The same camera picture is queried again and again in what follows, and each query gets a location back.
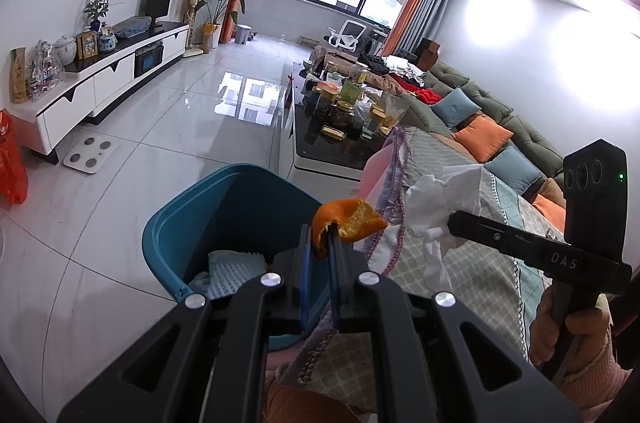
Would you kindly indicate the white TV cabinet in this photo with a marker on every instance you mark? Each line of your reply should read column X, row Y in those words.
column 110, row 73

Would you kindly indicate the blue folded cloth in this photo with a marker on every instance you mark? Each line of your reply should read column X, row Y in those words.
column 131, row 26

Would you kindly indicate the grey curtain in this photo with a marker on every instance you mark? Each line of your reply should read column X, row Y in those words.
column 432, row 18

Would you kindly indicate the green sofa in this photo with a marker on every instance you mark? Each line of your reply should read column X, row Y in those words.
column 500, row 103

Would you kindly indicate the white tissue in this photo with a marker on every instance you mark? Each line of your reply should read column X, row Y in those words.
column 440, row 198

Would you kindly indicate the orange cushion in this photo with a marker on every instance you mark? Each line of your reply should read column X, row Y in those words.
column 547, row 209
column 482, row 135

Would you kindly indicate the black cloth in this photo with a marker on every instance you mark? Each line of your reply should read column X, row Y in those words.
column 372, row 63

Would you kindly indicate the clear display box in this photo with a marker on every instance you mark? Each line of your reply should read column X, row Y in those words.
column 45, row 70

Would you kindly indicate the wooden picture frame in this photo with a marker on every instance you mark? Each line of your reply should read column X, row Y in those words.
column 87, row 45

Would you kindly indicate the person's right hand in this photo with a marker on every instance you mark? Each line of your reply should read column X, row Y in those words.
column 590, row 320

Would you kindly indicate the white crumpled cloth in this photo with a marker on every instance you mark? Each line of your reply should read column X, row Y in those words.
column 402, row 65

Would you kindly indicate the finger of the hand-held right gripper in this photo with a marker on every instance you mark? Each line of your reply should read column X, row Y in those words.
column 492, row 235

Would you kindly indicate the blue and white porcelain jar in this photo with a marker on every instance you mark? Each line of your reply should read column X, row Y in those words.
column 106, row 42

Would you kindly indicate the white dotted paper towel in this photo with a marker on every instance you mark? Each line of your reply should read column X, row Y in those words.
column 235, row 273

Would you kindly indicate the blue cushion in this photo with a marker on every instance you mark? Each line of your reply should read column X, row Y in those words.
column 455, row 110
column 515, row 168

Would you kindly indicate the person's orange fleece leg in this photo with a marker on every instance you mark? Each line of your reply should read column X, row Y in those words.
column 305, row 403

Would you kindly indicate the group of glass jars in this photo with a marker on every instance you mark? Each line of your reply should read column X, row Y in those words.
column 345, row 98

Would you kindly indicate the white office chair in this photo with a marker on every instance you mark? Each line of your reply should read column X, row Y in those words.
column 345, row 34

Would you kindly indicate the white bathroom scale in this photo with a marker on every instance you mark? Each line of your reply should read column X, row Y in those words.
column 90, row 155

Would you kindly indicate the teal trash bin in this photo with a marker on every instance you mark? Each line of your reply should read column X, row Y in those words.
column 235, row 203

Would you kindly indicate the black monitor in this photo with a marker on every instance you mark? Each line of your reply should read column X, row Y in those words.
column 159, row 3

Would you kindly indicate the orange peel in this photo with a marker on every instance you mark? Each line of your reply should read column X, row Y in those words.
column 350, row 218

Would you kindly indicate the white ceramic jar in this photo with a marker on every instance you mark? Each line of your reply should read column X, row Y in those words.
column 65, row 50

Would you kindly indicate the black glass coffee table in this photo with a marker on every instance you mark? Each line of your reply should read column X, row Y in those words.
column 325, row 148

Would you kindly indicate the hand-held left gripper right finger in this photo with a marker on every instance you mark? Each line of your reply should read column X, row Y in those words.
column 336, row 298

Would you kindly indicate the red plastic bag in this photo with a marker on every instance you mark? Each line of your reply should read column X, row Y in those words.
column 10, row 158

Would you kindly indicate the clear snack bag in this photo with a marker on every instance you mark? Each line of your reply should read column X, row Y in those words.
column 390, row 110

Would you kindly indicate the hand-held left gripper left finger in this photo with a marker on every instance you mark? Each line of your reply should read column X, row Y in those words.
column 305, row 293

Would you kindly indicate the brown wooden cabinet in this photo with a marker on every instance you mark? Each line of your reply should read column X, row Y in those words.
column 429, row 53

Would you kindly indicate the tall gold bottle box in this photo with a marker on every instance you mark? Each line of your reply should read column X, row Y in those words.
column 19, row 75

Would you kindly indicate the person's right forearm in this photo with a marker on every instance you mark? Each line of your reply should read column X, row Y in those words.
column 595, row 378

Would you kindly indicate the small grey bin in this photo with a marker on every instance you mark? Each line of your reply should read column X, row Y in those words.
column 243, row 34

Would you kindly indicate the red cloth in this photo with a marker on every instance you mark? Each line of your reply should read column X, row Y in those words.
column 425, row 93

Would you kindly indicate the potted plant in yellow pot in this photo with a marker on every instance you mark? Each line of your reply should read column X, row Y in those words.
column 210, row 37

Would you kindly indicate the blue vase with green branches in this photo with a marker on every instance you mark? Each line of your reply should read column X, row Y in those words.
column 96, row 8

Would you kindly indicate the patterned tablecloth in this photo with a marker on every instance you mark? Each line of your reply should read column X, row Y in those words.
column 475, row 283

